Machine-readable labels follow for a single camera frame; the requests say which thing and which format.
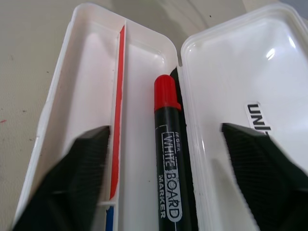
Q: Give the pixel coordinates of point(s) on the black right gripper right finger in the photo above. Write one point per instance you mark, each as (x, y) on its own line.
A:
(269, 183)

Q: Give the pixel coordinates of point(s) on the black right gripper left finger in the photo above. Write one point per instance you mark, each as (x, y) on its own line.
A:
(72, 183)

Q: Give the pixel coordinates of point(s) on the blue strip on case divider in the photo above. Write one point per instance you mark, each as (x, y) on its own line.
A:
(110, 219)

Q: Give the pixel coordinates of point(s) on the red strip on case divider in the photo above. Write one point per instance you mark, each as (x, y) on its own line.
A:
(118, 120)

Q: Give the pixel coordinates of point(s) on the red-capped black whiteboard marker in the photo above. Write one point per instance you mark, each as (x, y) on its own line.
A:
(168, 149)

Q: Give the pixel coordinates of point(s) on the white plastic pencil case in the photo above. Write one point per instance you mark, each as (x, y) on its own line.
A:
(142, 96)

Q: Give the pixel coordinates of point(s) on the white label with black print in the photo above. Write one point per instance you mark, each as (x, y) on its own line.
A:
(255, 113)

